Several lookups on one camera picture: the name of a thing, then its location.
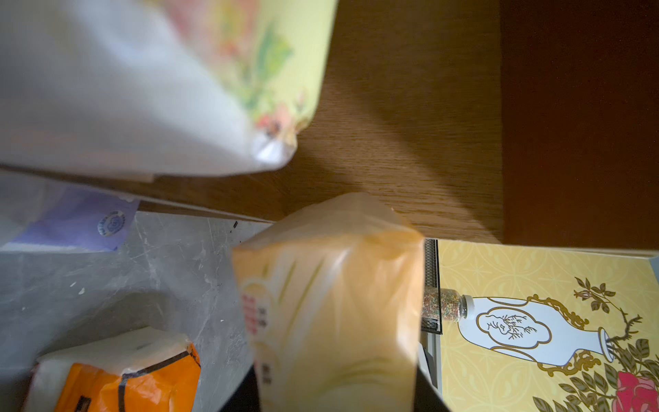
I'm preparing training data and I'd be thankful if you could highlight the pale yellow tissue pack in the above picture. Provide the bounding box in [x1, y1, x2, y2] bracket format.
[1, 1, 337, 180]

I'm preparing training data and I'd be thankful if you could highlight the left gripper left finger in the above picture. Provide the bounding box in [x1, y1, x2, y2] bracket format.
[220, 367, 260, 412]

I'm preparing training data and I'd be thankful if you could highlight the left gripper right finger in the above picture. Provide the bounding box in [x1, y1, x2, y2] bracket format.
[414, 367, 450, 412]

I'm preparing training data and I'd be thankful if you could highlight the beige orange tissue pack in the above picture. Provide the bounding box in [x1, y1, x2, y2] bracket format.
[232, 193, 424, 411]

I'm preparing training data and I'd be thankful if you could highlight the lavender tissue pack bottom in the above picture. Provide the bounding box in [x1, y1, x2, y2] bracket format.
[1, 186, 140, 253]

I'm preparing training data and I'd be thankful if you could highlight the glass jar white lid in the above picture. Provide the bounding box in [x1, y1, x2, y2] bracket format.
[421, 287, 475, 322]

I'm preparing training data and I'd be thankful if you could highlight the black wire wall basket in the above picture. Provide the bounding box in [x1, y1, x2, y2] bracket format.
[421, 239, 443, 335]

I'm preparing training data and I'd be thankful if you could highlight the wooden three-tier shelf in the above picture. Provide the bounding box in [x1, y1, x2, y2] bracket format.
[109, 1, 658, 250]

